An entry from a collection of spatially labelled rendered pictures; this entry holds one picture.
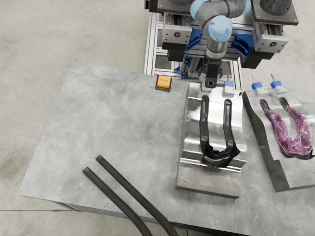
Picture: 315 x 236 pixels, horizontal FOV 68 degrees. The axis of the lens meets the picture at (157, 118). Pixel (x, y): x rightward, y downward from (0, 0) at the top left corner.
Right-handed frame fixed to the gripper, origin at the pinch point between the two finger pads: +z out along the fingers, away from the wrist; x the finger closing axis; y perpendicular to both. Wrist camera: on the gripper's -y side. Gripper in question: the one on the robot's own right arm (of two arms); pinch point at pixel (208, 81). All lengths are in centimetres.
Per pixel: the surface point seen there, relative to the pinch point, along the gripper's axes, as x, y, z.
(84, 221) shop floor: 70, -76, 76
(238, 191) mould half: -16.4, -46.5, 4.1
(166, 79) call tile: 20.7, 3.9, 8.6
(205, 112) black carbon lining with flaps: -0.4, -13.3, 4.6
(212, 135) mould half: -3.9, -25.7, -0.5
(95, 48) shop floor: 107, 77, 92
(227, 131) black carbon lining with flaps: -10.5, -21.8, 3.8
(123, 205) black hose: 27, -59, -5
